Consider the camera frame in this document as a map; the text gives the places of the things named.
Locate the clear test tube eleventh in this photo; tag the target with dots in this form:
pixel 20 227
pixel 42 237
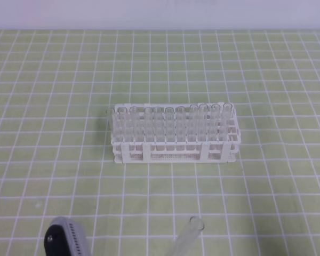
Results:
pixel 225 119

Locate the green grid tablecloth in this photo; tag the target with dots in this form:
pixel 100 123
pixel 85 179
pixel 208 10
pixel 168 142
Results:
pixel 56 157

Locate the clear glass test tube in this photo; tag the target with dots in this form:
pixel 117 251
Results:
pixel 184 241

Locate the white plastic test tube rack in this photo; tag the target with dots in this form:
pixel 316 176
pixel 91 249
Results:
pixel 131 151

